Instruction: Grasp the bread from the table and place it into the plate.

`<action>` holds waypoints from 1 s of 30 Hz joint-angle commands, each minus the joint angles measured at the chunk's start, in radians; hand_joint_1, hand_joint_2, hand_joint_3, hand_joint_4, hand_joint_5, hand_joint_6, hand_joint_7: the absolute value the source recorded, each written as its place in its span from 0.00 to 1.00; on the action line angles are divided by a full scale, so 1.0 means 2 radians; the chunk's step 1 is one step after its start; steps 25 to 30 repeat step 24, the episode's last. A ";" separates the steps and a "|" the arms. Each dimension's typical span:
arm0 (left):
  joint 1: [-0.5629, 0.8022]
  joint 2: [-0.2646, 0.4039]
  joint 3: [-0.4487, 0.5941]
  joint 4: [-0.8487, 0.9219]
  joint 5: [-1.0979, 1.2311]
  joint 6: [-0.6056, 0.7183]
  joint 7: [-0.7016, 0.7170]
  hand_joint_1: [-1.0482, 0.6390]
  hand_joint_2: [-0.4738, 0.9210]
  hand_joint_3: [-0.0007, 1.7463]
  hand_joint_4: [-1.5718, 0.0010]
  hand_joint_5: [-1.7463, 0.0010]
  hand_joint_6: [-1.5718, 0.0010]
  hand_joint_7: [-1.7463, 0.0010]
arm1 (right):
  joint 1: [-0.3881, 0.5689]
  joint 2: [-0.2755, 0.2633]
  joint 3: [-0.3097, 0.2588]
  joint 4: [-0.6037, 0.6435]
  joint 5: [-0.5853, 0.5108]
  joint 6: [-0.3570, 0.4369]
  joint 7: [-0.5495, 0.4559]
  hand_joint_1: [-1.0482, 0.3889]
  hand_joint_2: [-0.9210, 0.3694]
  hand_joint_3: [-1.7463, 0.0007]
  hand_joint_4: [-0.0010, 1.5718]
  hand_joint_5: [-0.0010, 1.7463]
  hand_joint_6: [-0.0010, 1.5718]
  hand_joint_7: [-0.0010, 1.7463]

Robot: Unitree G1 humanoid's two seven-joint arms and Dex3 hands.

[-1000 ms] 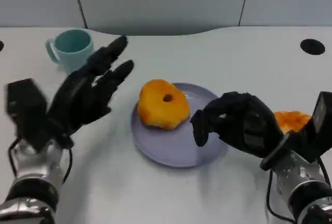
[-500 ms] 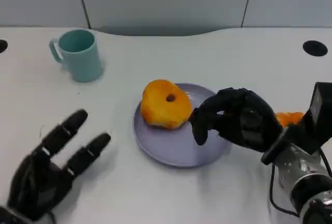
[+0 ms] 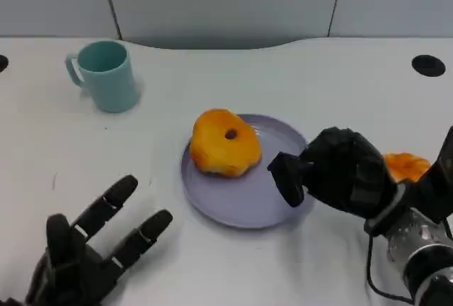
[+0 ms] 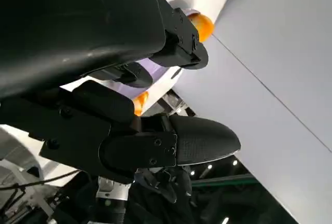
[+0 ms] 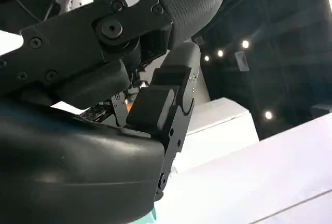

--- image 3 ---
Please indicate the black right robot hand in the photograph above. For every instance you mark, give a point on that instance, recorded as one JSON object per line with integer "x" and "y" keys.
{"x": 343, "y": 171}

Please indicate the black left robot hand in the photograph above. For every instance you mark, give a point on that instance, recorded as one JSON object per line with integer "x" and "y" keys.
{"x": 78, "y": 267}

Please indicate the orange white toy bread roll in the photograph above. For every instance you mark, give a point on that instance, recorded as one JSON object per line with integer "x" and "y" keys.
{"x": 223, "y": 150}
{"x": 407, "y": 166}

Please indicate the lilac plate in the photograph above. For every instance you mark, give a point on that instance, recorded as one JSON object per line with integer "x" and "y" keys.
{"x": 244, "y": 203}

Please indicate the pale green mug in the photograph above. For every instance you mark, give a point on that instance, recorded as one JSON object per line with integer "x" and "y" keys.
{"x": 108, "y": 79}

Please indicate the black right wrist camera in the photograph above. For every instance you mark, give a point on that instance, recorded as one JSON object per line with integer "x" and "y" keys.
{"x": 437, "y": 185}

